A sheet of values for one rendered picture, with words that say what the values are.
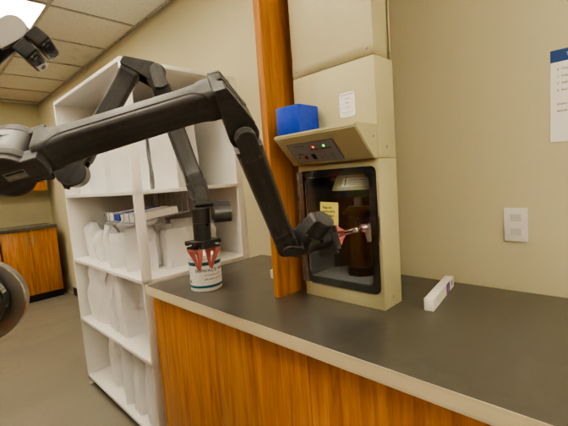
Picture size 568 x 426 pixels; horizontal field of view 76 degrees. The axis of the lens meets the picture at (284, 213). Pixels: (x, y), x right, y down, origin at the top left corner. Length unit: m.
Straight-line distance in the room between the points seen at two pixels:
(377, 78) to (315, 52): 0.25
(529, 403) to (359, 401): 0.37
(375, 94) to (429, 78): 0.44
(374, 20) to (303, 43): 0.26
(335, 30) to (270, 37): 0.25
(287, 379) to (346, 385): 0.22
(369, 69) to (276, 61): 0.37
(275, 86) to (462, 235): 0.88
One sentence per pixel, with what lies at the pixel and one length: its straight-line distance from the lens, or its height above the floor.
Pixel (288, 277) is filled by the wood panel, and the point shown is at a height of 1.00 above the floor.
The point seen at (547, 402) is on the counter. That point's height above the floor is 0.94.
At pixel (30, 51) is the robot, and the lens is 0.99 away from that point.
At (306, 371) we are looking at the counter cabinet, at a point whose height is 0.83.
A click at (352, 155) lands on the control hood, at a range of 1.13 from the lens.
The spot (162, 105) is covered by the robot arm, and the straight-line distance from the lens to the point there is 0.66.
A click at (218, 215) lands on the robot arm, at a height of 1.27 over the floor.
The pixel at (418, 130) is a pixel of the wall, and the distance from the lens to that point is 1.55.
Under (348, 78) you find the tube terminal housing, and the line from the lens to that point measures 1.21.
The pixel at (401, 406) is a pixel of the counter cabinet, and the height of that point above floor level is 0.84.
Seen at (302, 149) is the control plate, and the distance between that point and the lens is 1.20.
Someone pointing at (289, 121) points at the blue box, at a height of 1.55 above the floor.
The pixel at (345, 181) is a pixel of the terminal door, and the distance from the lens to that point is 1.18.
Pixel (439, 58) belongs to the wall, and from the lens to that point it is 1.56.
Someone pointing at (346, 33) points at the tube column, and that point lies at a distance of 1.25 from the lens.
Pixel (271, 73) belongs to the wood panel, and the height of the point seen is 1.74.
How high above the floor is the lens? 1.37
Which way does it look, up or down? 5 degrees down
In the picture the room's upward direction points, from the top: 4 degrees counter-clockwise
